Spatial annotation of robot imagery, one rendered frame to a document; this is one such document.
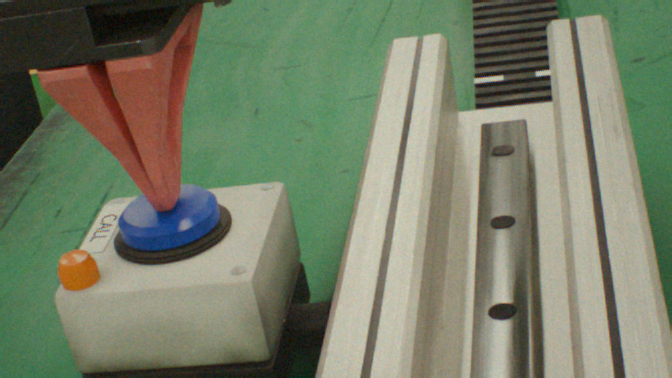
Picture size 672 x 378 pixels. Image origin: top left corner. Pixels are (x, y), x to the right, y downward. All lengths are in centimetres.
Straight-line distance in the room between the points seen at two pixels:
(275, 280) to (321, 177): 17
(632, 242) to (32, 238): 37
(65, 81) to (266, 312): 11
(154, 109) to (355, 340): 13
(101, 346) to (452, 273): 14
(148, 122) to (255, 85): 34
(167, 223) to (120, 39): 8
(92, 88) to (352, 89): 33
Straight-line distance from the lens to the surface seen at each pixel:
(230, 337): 47
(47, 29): 44
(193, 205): 49
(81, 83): 44
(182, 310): 47
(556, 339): 42
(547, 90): 69
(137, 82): 44
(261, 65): 82
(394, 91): 52
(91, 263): 48
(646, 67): 73
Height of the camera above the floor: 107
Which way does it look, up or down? 27 degrees down
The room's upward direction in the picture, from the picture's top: 11 degrees counter-clockwise
